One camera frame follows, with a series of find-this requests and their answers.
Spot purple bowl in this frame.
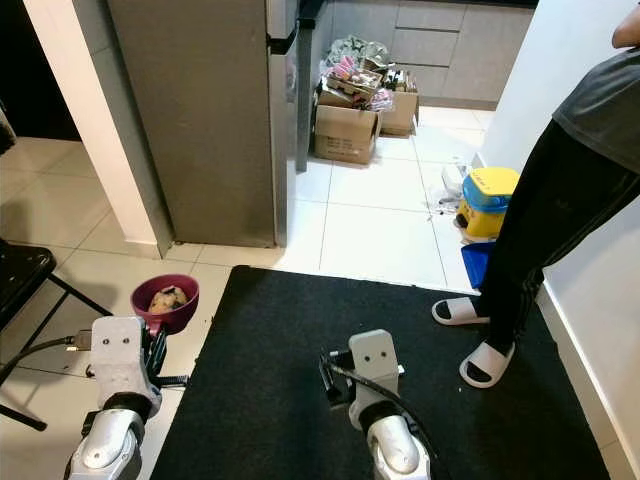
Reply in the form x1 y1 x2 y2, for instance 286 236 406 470
130 274 201 337

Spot tan food lump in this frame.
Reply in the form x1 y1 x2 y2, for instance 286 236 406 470
150 286 189 314

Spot plain black floor mat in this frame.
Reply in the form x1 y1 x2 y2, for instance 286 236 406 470
150 265 611 480

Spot white slide sandal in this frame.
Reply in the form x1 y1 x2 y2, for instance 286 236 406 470
460 342 517 389
432 297 491 327

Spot black metal chair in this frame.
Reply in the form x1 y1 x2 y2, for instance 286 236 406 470
0 240 116 433

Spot blue plastic container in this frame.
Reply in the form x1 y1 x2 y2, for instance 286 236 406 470
460 243 492 291

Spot white plastic object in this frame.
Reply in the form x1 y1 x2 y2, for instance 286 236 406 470
439 160 467 206

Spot yellow and blue toy bin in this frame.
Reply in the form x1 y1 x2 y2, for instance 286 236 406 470
455 167 521 242

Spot large printed cardboard box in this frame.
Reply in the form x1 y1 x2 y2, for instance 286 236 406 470
313 103 383 166

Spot grey refrigerator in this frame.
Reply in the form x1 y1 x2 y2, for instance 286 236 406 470
105 0 313 251

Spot person in black trousers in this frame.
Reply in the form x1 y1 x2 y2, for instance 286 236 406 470
475 5 640 353

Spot small plain cardboard box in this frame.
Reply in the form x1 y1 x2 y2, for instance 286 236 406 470
378 88 421 138

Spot pile of packaged goods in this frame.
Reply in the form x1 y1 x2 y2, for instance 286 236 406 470
320 35 403 111

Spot grey kitchen cabinets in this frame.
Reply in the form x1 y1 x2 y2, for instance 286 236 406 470
325 0 537 111

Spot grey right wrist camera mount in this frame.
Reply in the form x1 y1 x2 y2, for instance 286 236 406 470
348 330 402 426

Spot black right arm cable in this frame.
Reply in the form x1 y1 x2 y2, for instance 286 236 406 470
325 355 443 480

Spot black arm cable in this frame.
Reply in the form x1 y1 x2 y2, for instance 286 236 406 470
325 355 443 480
0 335 96 386

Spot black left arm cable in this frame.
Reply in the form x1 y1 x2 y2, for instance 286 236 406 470
0 335 96 386

